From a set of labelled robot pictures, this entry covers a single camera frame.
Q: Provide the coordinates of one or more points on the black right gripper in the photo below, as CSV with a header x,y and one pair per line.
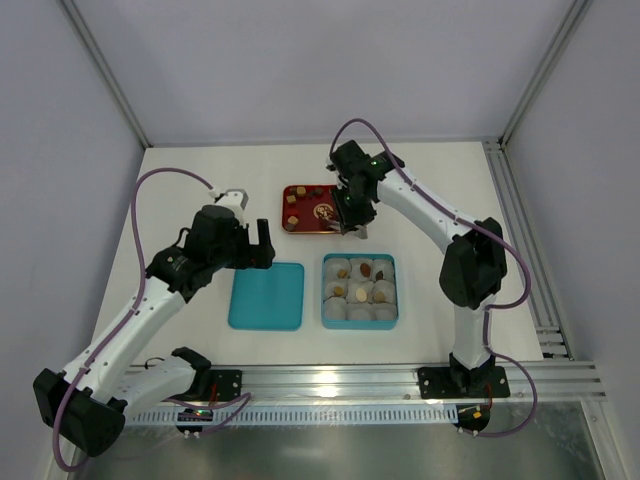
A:
x,y
355,214

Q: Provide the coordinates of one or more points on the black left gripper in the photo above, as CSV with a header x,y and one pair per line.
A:
x,y
252,255

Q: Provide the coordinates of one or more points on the metal serving tongs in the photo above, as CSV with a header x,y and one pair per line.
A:
x,y
345,226

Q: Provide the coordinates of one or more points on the teal box lid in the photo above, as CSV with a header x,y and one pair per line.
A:
x,y
268,300

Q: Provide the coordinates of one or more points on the brown almond chocolate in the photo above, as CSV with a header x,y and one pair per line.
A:
x,y
365,270

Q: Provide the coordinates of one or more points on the teal square box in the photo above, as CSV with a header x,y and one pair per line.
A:
x,y
346,312

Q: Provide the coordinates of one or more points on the white oval chocolate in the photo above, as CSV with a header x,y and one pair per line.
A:
x,y
361,295

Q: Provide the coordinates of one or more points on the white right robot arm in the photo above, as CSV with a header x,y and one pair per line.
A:
x,y
474,259

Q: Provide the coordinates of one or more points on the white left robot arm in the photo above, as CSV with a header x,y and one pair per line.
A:
x,y
89,401

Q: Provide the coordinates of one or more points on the red rectangular tray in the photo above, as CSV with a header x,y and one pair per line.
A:
x,y
310,211

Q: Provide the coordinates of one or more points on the white paper cup liner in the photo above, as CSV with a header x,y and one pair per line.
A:
x,y
333,265

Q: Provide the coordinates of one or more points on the brown edged paper liner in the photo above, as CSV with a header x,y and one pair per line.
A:
x,y
388,288

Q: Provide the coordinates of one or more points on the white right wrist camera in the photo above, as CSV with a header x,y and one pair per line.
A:
x,y
333,164

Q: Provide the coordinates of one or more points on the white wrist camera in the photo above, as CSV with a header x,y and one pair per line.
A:
x,y
234,200
333,164

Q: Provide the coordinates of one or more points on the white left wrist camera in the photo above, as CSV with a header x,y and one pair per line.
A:
x,y
234,200

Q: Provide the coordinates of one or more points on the aluminium frame post right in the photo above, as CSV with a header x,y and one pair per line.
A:
x,y
559,42

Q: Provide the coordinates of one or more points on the aluminium frame post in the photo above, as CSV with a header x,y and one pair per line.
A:
x,y
86,38
559,42

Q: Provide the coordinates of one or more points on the aluminium frame post left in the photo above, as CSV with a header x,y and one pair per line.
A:
x,y
86,38

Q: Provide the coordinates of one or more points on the aluminium mounting rail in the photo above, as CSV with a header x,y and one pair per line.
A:
x,y
554,380

